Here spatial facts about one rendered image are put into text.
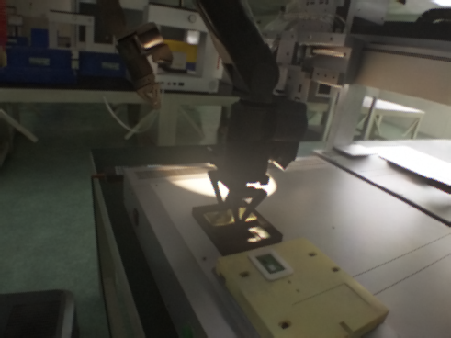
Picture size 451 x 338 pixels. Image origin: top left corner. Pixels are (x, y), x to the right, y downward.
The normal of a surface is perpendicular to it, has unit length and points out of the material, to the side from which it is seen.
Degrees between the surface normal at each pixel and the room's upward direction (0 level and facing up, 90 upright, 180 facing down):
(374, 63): 90
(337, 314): 0
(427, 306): 0
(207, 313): 0
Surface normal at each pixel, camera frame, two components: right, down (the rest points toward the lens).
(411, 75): -0.87, 0.07
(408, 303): 0.14, -0.92
